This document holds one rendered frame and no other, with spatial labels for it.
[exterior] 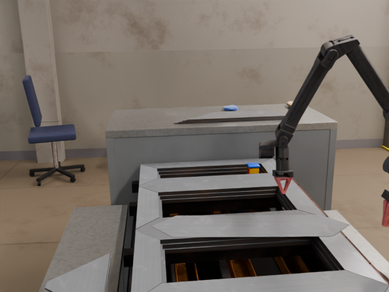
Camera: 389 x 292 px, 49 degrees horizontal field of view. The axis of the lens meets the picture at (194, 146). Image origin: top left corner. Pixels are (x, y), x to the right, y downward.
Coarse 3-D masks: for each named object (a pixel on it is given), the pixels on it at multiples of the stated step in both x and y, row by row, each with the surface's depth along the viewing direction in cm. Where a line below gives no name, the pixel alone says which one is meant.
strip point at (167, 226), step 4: (176, 216) 169; (164, 220) 166; (168, 220) 166; (172, 220) 166; (156, 224) 162; (160, 224) 162; (164, 224) 162; (168, 224) 162; (172, 224) 162; (156, 228) 159; (160, 228) 159; (164, 228) 159; (168, 228) 159; (172, 228) 159; (164, 232) 156; (168, 232) 156; (172, 232) 156; (172, 236) 153
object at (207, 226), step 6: (198, 216) 169; (204, 216) 168; (210, 216) 168; (216, 216) 168; (198, 222) 163; (204, 222) 163; (210, 222) 163; (216, 222) 163; (198, 228) 159; (204, 228) 158; (210, 228) 158; (216, 228) 158; (198, 234) 154; (204, 234) 154; (210, 234) 154; (216, 234) 154
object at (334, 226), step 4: (320, 216) 167; (324, 216) 166; (324, 220) 163; (328, 220) 163; (332, 220) 163; (336, 220) 163; (328, 224) 160; (332, 224) 160; (336, 224) 160; (340, 224) 160; (328, 228) 157; (332, 228) 157; (336, 228) 157; (340, 228) 157; (332, 232) 154; (336, 232) 154
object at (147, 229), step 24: (168, 168) 226; (192, 168) 227; (216, 168) 229; (240, 168) 229; (264, 168) 224; (168, 192) 194; (192, 192) 195; (216, 192) 196; (240, 192) 197; (264, 192) 198; (168, 240) 151; (192, 240) 152; (216, 240) 153; (240, 240) 153; (264, 240) 154; (288, 240) 155; (312, 240) 155; (336, 264) 137
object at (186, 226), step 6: (180, 216) 169; (186, 216) 169; (192, 216) 169; (180, 222) 163; (186, 222) 163; (192, 222) 163; (180, 228) 159; (186, 228) 159; (192, 228) 159; (174, 234) 155; (180, 234) 154; (186, 234) 154; (192, 234) 154
